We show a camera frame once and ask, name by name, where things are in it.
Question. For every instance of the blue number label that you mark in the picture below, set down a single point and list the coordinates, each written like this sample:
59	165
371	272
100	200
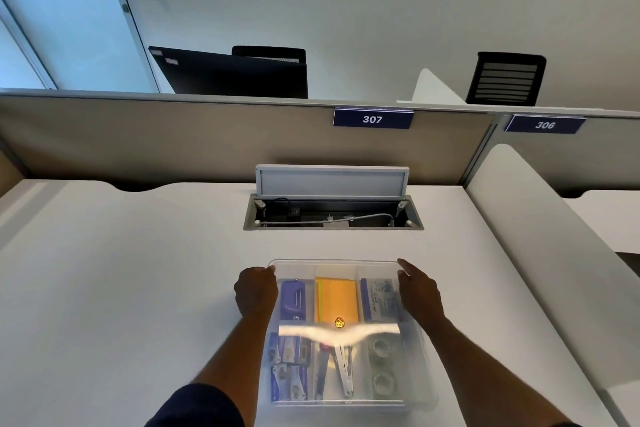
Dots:
372	119
545	124

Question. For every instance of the white stapler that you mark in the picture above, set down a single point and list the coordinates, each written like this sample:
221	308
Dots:
342	366

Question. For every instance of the yellow sticky note pad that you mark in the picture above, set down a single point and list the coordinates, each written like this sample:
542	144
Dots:
336	299

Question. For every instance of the beige desk partition panel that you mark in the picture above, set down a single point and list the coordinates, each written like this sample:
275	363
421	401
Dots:
150	141

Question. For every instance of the white curved side divider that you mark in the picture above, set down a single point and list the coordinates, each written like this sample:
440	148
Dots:
435	89
540	241

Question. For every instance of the black mesh office chair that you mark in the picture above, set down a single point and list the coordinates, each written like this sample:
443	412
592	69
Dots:
270	52

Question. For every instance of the person's right thumb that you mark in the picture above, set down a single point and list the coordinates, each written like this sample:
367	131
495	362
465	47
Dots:
406	266

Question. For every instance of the dark blue sleeve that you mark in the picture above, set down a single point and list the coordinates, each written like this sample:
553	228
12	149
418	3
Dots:
197	406

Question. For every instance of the grey desk partition panel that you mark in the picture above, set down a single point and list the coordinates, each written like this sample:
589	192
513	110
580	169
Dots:
600	156

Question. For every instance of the clear plastic organizer box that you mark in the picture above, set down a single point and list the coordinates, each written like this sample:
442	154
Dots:
415	371

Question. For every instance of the person's left hand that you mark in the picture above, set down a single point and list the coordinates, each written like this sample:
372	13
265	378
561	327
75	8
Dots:
252	291

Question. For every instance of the black slatted office chair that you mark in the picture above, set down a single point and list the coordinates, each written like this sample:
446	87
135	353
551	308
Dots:
505	79

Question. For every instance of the person's left thumb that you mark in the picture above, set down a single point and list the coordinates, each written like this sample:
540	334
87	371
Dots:
267	269

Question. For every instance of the clear tape roll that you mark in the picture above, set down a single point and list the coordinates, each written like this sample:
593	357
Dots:
384	347
384	382

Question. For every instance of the blue white staple box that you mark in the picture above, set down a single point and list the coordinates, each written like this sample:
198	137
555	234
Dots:
379	299

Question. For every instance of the person's right forearm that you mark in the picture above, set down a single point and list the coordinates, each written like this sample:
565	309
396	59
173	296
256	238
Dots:
480	371

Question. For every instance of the person's left forearm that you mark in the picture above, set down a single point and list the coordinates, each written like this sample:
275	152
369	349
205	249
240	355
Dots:
232	351

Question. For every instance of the person's right hand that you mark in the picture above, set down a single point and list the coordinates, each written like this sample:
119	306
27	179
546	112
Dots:
422	294

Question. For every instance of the purple hole punch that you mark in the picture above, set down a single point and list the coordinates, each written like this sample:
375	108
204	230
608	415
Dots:
292	299

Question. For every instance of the glass door with metal frame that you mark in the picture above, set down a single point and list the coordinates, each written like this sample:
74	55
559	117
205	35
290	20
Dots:
75	31

